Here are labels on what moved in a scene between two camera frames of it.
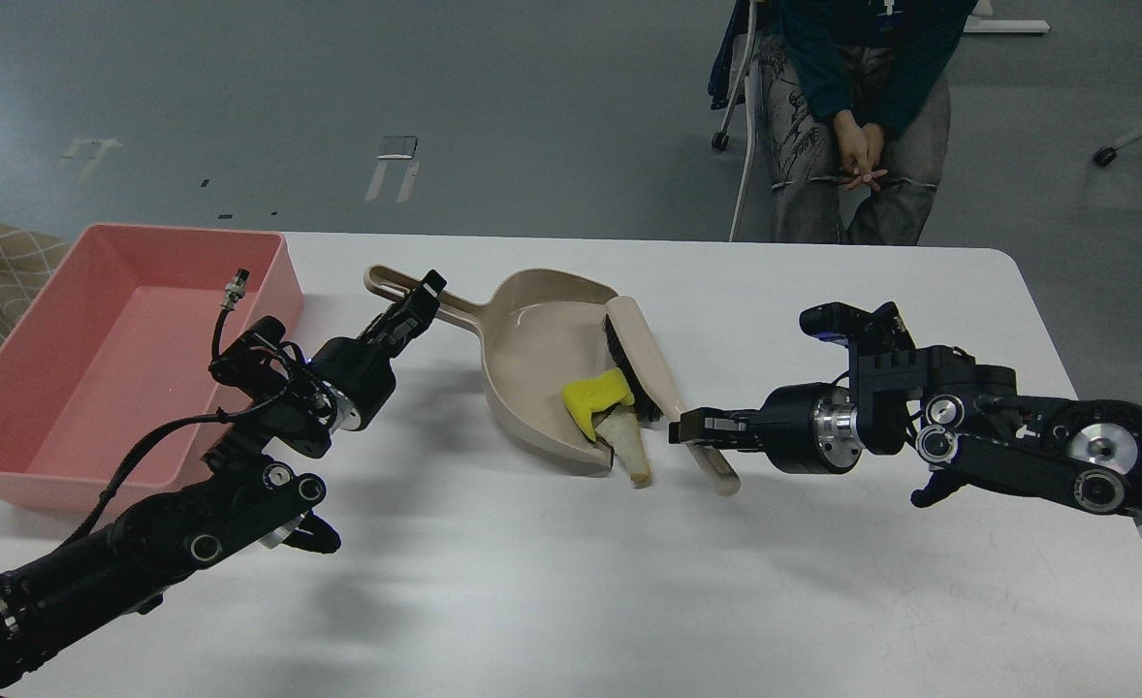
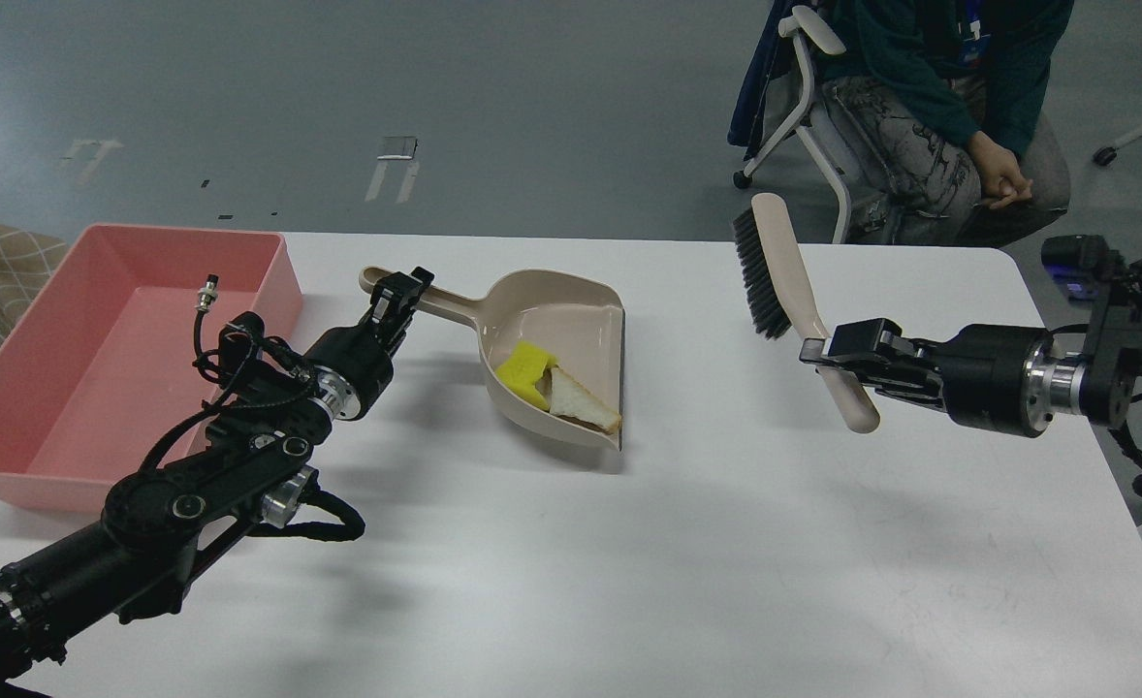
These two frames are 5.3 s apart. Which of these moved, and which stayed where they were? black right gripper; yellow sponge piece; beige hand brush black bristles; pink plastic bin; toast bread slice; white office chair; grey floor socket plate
Moved: yellow sponge piece; toast bread slice; black right gripper; beige hand brush black bristles; white office chair
Stayed: grey floor socket plate; pink plastic bin
